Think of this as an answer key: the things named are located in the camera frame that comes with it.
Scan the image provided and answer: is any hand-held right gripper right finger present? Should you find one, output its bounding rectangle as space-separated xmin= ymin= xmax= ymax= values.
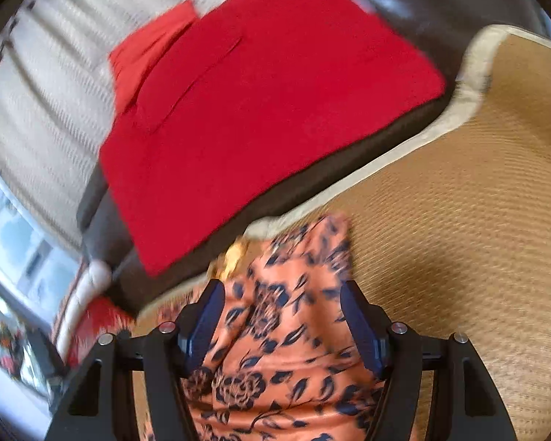
xmin=340 ymin=279 xmax=517 ymax=441

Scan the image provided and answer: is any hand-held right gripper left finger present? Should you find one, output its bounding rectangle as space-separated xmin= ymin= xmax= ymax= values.
xmin=43 ymin=279 xmax=226 ymax=441

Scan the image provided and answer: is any orange floral cloth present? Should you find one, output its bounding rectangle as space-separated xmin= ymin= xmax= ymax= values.
xmin=138 ymin=214 xmax=423 ymax=441

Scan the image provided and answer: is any red patterned cushion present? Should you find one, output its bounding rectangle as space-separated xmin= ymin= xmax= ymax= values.
xmin=66 ymin=296 xmax=136 ymax=368

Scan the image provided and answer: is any folded floral quilt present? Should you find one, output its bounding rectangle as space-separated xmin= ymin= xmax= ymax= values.
xmin=53 ymin=259 xmax=113 ymax=363

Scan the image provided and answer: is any woven bamboo mat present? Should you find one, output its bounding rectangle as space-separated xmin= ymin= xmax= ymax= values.
xmin=133 ymin=25 xmax=551 ymax=441

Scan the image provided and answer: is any brown leather sofa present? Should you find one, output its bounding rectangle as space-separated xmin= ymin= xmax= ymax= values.
xmin=76 ymin=0 xmax=547 ymax=318

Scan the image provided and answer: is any red blanket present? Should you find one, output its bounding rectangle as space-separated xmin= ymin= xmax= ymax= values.
xmin=98 ymin=0 xmax=448 ymax=279

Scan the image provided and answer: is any beige dotted curtain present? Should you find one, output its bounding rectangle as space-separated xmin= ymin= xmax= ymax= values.
xmin=0 ymin=0 xmax=363 ymax=249

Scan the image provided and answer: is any red pillow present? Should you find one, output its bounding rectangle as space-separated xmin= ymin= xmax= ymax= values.
xmin=108 ymin=0 xmax=198 ymax=113

